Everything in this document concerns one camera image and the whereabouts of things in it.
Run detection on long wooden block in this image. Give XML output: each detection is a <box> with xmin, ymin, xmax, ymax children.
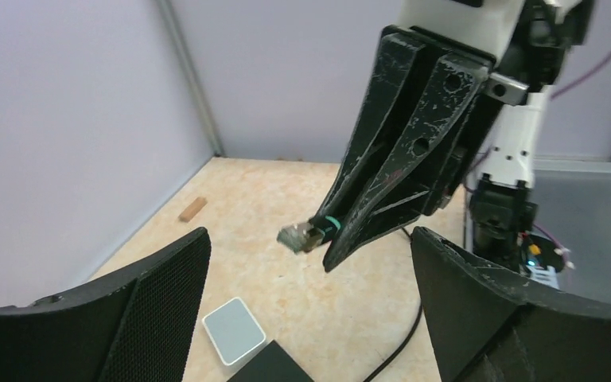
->
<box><xmin>177</xmin><ymin>197</ymin><xmax>208</xmax><ymax>223</ymax></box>

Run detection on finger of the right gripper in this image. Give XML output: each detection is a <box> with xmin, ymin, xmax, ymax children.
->
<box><xmin>308</xmin><ymin>25</ymin><xmax>443</xmax><ymax>224</ymax></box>
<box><xmin>322</xmin><ymin>53</ymin><xmax>489</xmax><ymax>271</ymax></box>

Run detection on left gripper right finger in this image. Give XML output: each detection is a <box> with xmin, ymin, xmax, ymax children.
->
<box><xmin>411</xmin><ymin>227</ymin><xmax>611</xmax><ymax>381</ymax></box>

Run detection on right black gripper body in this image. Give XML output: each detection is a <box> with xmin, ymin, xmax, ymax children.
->
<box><xmin>397</xmin><ymin>1</ymin><xmax>596</xmax><ymax>99</ymax></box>

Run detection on black network switch box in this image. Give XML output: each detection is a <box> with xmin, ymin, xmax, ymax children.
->
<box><xmin>228</xmin><ymin>341</ymin><xmax>314</xmax><ymax>382</ymax></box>

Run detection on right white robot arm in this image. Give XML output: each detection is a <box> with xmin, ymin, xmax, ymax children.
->
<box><xmin>278</xmin><ymin>1</ymin><xmax>595</xmax><ymax>271</ymax></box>

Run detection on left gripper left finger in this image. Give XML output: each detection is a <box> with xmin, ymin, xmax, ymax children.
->
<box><xmin>0</xmin><ymin>227</ymin><xmax>212</xmax><ymax>381</ymax></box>

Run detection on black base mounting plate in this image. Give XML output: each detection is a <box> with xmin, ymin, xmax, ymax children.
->
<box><xmin>517</xmin><ymin>232</ymin><xmax>575</xmax><ymax>290</ymax></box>

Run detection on grey card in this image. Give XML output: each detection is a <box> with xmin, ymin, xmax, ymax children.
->
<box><xmin>202</xmin><ymin>297</ymin><xmax>267</xmax><ymax>368</ymax></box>

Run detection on black cable with plug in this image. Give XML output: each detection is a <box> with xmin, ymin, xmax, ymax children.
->
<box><xmin>276</xmin><ymin>215</ymin><xmax>425</xmax><ymax>382</ymax></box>

